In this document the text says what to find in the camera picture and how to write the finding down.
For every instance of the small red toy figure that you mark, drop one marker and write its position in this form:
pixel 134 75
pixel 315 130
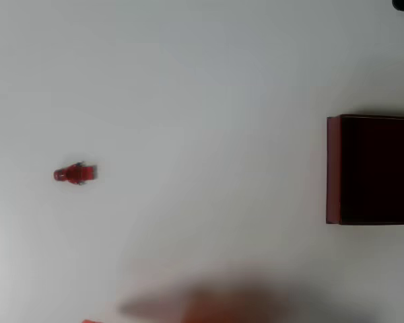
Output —
pixel 76 173

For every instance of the dark red open box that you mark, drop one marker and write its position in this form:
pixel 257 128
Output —
pixel 377 171

